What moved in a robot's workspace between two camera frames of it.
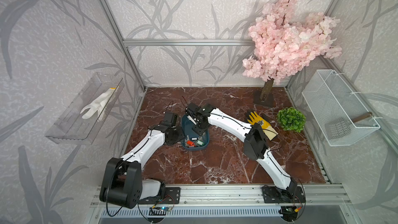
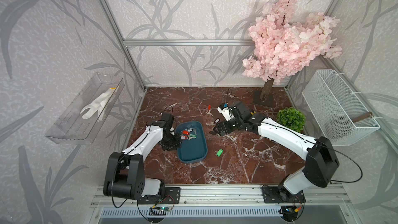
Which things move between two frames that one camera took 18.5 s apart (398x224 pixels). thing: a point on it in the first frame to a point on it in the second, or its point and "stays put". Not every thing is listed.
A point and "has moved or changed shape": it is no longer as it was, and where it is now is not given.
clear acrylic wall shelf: [82, 121] stays put
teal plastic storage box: [186, 126] has moved or changed shape
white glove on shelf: [100, 106] stays put
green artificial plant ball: [291, 119] stays put
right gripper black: [198, 131] to [225, 131]
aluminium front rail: [247, 196] stays put
